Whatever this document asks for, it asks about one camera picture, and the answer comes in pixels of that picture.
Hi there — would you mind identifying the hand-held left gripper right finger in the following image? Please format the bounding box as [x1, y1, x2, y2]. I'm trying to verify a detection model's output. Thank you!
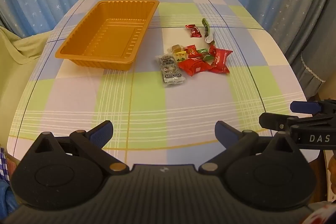
[198, 120, 298, 176]

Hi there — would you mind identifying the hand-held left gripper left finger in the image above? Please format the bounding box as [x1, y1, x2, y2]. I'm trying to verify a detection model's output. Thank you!
[34, 120, 130, 175]

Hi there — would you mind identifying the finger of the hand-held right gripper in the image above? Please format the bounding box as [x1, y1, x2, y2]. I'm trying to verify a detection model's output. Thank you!
[259, 112, 336, 133]
[290, 99, 336, 117]

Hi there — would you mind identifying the large red snack packet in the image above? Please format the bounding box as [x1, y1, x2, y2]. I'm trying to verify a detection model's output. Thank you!
[177, 57, 213, 77]
[209, 48, 234, 74]

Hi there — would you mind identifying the clear grey snack packet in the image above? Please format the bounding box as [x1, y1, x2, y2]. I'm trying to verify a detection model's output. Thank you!
[155, 54, 186, 88]

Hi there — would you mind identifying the yellow candy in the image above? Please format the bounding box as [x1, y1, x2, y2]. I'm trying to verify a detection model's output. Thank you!
[173, 51, 188, 63]

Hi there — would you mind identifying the tan candy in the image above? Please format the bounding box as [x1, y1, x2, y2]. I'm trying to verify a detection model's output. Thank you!
[168, 44, 184, 54]

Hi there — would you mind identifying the green white snack packet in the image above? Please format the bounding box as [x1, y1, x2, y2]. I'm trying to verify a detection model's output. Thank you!
[201, 18, 216, 45]

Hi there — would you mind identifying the orange plastic tray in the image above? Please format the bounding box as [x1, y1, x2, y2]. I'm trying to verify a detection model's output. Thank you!
[55, 0, 160, 72]

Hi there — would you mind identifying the checked pastel tablecloth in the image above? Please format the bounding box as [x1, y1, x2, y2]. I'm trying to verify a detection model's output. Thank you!
[7, 0, 324, 165]

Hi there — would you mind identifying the blue checked cloth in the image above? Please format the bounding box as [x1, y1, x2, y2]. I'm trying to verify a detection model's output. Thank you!
[0, 147, 19, 182]

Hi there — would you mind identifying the light green cloth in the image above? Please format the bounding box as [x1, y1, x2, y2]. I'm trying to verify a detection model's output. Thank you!
[0, 26, 53, 151]

